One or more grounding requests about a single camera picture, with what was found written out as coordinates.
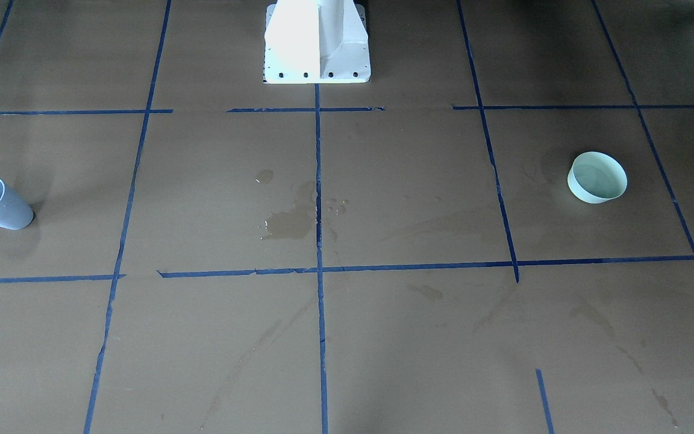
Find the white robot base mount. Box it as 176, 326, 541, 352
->
263, 1, 372, 84

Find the green bowl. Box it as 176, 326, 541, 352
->
567, 151, 628, 205

